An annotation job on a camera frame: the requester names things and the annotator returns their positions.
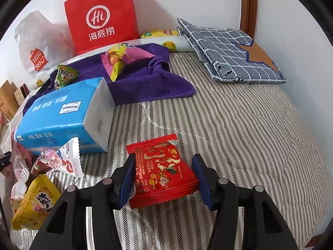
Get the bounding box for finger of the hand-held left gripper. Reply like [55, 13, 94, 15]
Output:
[0, 152, 13, 174]

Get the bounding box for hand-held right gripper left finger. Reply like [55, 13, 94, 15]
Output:
[29, 153, 136, 250]

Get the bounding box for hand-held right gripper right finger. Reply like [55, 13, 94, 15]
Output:
[192, 154, 299, 250]

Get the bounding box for red snack packet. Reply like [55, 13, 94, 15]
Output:
[126, 133, 200, 209]

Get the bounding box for pink printed snack packet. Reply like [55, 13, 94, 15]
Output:
[0, 125, 34, 178]

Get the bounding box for clear white snack packet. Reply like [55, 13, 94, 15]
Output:
[10, 159, 35, 214]

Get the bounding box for pink bear print snack packet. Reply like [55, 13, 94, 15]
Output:
[31, 137, 84, 179]

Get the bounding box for brown cardboard box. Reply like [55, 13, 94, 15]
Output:
[0, 80, 19, 120]

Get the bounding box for small printed box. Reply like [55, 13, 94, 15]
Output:
[14, 84, 31, 107]

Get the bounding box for blue tissue pack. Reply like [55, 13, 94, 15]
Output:
[15, 77, 115, 155]

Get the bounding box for purple towel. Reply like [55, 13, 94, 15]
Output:
[22, 44, 197, 115]

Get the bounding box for green snack packet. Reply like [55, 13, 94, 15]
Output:
[54, 65, 79, 90]

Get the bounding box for white Miniso plastic bag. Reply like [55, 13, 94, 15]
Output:
[14, 10, 75, 79]

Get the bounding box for pink yellow snack packet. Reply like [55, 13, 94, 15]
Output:
[101, 44, 155, 82]

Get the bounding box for yellow green chips bag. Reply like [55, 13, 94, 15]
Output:
[140, 29, 180, 39]

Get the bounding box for red paper bag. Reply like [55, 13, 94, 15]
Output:
[64, 0, 139, 56]

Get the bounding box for brown wooden frame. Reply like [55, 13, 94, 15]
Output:
[239, 0, 258, 35]

